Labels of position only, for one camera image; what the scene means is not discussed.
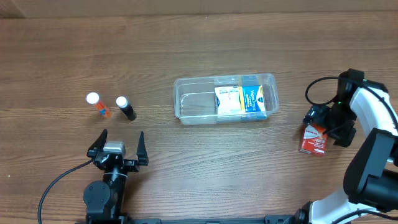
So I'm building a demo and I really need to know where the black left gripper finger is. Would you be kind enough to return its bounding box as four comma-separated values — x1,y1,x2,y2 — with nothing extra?
136,131,149,166
86,129,108,157

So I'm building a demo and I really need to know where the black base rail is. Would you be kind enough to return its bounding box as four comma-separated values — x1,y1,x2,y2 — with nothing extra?
76,215,294,224

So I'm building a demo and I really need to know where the blue yellow lozenge box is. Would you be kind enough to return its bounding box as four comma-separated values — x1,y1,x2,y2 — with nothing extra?
239,75,267,121

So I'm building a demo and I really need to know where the dark syrup bottle white cap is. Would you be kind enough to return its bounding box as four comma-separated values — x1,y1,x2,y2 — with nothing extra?
116,96,137,121

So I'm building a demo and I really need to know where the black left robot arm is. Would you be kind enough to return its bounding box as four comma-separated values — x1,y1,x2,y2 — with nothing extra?
83,129,149,223

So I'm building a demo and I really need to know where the red medicine box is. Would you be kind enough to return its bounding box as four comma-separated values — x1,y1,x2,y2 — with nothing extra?
298,124,327,157

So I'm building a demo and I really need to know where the orange tablet tube white cap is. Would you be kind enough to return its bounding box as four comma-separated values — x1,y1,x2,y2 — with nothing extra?
86,92,111,118

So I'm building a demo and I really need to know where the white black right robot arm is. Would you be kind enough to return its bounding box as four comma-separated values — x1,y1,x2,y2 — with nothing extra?
287,78,397,223

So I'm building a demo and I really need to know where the white plaster box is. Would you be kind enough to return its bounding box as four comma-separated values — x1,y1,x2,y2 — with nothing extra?
215,86,242,115

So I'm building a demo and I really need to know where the clear plastic container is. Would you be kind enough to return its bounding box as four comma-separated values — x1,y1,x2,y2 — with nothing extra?
174,73,279,125

